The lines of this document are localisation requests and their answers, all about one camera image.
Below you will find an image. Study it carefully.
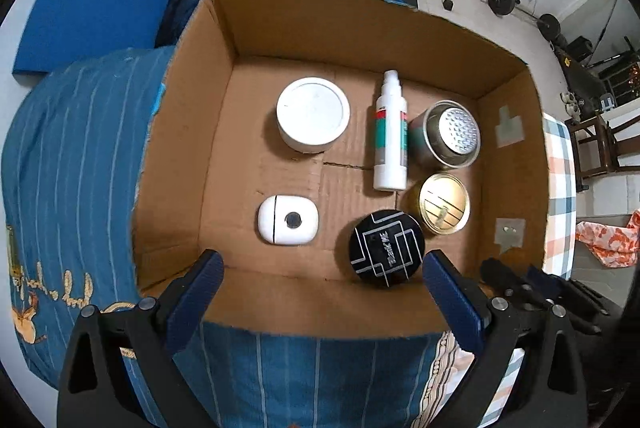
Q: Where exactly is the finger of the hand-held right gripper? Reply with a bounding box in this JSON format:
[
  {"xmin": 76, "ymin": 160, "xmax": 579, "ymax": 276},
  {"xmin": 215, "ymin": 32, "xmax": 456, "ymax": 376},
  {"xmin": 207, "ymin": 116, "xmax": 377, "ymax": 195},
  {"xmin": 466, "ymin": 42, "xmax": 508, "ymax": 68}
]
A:
[
  {"xmin": 524, "ymin": 264, "xmax": 611, "ymax": 335},
  {"xmin": 480, "ymin": 258, "xmax": 548, "ymax": 311}
]

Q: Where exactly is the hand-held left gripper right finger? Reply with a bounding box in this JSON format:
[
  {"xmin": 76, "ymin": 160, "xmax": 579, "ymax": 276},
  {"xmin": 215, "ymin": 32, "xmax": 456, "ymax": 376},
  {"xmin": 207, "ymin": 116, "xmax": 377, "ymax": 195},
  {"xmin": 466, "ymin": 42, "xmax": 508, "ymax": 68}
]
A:
[{"xmin": 422, "ymin": 249, "xmax": 588, "ymax": 428}]

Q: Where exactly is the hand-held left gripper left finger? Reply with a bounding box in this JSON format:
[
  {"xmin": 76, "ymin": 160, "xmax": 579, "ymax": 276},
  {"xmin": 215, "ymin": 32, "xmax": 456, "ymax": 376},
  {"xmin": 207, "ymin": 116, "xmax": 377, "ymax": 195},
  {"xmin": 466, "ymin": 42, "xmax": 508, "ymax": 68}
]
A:
[{"xmin": 56, "ymin": 249, "xmax": 226, "ymax": 428}]

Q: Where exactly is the black patterned round tin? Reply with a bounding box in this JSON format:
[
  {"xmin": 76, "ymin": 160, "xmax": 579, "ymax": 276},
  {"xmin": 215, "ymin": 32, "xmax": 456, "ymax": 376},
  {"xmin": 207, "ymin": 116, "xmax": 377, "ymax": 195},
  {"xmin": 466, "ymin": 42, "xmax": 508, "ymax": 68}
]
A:
[{"xmin": 348, "ymin": 209, "xmax": 427, "ymax": 289}]

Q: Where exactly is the gold round tin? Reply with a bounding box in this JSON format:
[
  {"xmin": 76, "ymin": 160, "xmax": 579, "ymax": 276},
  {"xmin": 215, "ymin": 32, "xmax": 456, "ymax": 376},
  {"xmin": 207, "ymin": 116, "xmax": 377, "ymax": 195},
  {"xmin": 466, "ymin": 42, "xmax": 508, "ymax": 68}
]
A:
[{"xmin": 414, "ymin": 174, "xmax": 472, "ymax": 236}]

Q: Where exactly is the small white rounded case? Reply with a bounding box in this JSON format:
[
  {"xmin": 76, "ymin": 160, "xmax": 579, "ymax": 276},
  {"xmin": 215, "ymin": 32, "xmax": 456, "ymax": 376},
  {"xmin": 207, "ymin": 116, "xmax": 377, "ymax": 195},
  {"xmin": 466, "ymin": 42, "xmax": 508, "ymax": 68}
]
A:
[{"xmin": 257, "ymin": 194, "xmax": 319, "ymax": 245}]

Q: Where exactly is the metal can with strainer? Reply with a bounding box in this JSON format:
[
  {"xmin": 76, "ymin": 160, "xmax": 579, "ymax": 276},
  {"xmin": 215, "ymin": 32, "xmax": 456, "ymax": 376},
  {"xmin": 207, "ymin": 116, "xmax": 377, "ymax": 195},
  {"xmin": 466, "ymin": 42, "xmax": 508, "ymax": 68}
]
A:
[{"xmin": 409, "ymin": 100, "xmax": 482, "ymax": 169}]

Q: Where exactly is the white spray bottle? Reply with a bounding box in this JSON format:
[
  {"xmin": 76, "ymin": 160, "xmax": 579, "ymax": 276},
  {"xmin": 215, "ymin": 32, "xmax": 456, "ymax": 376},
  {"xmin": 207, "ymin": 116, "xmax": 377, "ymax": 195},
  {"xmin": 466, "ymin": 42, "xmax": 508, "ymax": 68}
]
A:
[{"xmin": 372, "ymin": 70, "xmax": 411, "ymax": 193}]

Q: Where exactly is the white round jar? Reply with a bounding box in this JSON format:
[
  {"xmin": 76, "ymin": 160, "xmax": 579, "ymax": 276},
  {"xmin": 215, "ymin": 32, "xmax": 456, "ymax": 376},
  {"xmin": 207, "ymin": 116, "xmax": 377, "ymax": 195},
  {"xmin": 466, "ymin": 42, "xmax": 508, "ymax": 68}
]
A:
[{"xmin": 276, "ymin": 78, "xmax": 351, "ymax": 155}]

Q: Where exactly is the cardboard box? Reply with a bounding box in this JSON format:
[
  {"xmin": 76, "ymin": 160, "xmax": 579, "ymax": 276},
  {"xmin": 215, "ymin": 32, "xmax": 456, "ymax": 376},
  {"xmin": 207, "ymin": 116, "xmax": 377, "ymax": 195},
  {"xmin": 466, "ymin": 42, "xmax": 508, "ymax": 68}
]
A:
[{"xmin": 131, "ymin": 0, "xmax": 551, "ymax": 339}]

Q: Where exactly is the grey upholstered seat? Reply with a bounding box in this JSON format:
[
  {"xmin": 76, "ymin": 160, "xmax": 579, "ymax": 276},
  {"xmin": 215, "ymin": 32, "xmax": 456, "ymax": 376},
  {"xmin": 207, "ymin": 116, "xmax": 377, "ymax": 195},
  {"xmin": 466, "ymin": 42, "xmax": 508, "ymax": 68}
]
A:
[{"xmin": 570, "ymin": 215, "xmax": 640, "ymax": 309}]

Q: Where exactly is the orange floral cloth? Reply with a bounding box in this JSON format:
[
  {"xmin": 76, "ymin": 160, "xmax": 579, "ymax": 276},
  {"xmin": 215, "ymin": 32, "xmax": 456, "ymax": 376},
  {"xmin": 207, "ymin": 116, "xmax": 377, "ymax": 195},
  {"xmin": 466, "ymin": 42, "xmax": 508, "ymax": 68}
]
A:
[{"xmin": 575, "ymin": 210, "xmax": 640, "ymax": 267}]

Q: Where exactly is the plaid checked sheet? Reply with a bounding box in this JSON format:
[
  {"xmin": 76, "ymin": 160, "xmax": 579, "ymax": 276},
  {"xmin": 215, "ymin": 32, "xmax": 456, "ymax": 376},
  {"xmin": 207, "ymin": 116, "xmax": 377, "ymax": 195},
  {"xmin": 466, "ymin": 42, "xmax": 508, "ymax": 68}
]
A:
[{"xmin": 410, "ymin": 113, "xmax": 578, "ymax": 428}]

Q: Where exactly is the dark wooden chair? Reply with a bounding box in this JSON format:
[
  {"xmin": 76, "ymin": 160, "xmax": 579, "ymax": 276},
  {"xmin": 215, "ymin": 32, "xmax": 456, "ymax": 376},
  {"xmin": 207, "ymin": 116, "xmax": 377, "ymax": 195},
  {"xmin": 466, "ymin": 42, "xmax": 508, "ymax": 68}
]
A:
[{"xmin": 565, "ymin": 95, "xmax": 640, "ymax": 181}]

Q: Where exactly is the blue striped blanket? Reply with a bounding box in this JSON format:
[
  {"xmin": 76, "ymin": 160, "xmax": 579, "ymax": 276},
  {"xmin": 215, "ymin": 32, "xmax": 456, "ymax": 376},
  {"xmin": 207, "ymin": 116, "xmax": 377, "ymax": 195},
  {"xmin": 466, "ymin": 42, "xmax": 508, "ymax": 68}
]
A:
[{"xmin": 0, "ymin": 45, "xmax": 451, "ymax": 428}]

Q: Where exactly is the black exercise machine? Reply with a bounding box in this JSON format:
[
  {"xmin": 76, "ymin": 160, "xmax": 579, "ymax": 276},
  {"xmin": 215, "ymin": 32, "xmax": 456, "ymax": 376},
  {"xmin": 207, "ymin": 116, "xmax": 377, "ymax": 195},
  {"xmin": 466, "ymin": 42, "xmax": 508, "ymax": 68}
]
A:
[{"xmin": 550, "ymin": 0, "xmax": 640, "ymax": 119}]

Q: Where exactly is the small black speaker box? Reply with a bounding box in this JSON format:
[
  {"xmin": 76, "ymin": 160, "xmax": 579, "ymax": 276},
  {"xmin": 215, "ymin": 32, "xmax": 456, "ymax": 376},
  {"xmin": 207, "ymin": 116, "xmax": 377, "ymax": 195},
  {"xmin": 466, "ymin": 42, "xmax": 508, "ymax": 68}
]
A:
[{"xmin": 567, "ymin": 36, "xmax": 594, "ymax": 62}]

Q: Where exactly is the dark blue cloth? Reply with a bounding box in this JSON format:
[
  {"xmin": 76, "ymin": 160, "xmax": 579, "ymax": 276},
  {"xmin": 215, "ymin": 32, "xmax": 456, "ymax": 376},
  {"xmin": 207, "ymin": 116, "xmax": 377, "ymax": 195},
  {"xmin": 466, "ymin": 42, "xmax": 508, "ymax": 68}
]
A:
[{"xmin": 154, "ymin": 0, "xmax": 203, "ymax": 48}]

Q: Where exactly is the blue foam cushion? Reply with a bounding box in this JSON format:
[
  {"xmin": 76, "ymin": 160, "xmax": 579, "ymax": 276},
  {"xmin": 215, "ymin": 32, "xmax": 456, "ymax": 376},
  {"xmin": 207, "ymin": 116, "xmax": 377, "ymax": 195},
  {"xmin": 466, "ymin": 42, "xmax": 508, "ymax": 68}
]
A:
[{"xmin": 11, "ymin": 0, "xmax": 171, "ymax": 76}]

